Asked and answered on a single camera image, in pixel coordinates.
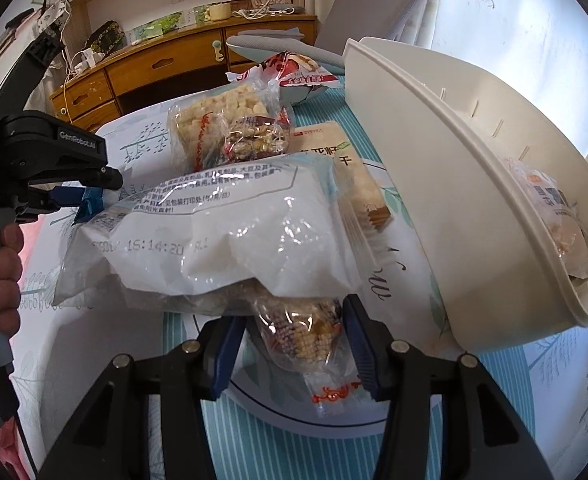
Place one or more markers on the white power strip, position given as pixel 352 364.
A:
pixel 81 62

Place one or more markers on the pale corn puff packet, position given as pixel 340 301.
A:
pixel 213 115

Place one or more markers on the wooden desk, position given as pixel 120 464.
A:
pixel 173 65

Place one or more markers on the white patterned cloth bag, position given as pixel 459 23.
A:
pixel 52 14

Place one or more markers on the pink blanket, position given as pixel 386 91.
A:
pixel 4 440

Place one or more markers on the brown cake packet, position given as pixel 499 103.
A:
pixel 559 220

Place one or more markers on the large clear white-filled bag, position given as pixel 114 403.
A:
pixel 223 220

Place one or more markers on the dark patterned pouch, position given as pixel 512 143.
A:
pixel 103 37

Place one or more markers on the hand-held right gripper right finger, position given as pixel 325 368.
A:
pixel 366 355

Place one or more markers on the grey office chair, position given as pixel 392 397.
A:
pixel 364 10

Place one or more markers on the small mixed nut packet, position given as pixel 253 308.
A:
pixel 256 140

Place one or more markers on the clear nut bar packet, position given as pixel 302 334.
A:
pixel 299 340

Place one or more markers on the teal leaf print tablecloth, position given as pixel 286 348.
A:
pixel 284 450

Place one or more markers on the white plastic storage box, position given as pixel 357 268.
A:
pixel 449 185

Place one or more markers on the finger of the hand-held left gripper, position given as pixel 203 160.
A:
pixel 63 196

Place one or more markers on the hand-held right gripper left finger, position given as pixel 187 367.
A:
pixel 223 360

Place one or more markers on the yellow mug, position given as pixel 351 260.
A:
pixel 217 12

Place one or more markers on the white floral curtain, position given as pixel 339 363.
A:
pixel 524 25

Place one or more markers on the green tissue pack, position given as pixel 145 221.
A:
pixel 156 26

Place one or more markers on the red and white snack bag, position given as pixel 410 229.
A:
pixel 299 72

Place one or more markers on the tan cracker packet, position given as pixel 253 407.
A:
pixel 359 180

